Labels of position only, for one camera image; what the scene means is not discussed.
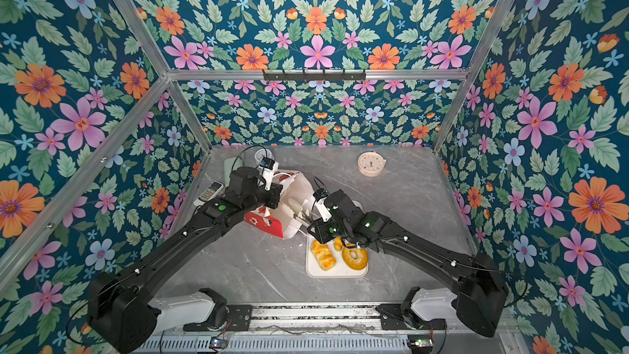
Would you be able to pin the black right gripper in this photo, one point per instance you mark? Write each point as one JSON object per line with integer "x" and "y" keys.
{"x": 319, "y": 229}

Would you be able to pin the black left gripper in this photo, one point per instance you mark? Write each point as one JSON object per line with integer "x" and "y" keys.
{"x": 275, "y": 189}

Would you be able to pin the red white paper bag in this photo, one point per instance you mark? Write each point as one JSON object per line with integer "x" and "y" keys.
{"x": 280, "y": 222}

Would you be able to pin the braided fake bread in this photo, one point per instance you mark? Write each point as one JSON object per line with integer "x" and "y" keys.
{"x": 323, "y": 255}

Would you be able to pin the fake bagel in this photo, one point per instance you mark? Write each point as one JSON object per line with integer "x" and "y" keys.
{"x": 355, "y": 258}

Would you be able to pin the yellow fake croissant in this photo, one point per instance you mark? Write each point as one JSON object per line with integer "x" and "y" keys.
{"x": 338, "y": 245}

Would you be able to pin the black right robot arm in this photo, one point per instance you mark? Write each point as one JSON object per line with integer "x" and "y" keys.
{"x": 474, "y": 290}

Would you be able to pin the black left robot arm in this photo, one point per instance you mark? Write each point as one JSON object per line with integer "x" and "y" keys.
{"x": 212, "y": 221}

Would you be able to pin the white round alarm clock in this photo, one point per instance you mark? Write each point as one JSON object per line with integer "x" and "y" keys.
{"x": 261, "y": 154}

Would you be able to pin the green glasses case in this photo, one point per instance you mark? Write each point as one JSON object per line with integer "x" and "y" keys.
{"x": 230, "y": 165}

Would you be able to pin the white remote control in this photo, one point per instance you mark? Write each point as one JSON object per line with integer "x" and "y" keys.
{"x": 212, "y": 191}

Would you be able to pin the white rectangular tray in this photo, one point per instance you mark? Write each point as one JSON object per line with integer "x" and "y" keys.
{"x": 339, "y": 270}

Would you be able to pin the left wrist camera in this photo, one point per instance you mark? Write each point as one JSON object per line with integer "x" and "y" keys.
{"x": 268, "y": 170}

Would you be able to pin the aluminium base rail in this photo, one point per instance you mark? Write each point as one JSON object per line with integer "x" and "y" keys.
{"x": 314, "y": 312}

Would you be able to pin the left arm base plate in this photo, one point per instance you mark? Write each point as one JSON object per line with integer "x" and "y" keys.
{"x": 230, "y": 318}

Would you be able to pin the black hook rail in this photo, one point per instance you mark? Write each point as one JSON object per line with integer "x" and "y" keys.
{"x": 313, "y": 75}

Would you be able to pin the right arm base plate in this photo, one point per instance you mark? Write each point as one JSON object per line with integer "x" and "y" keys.
{"x": 394, "y": 317}

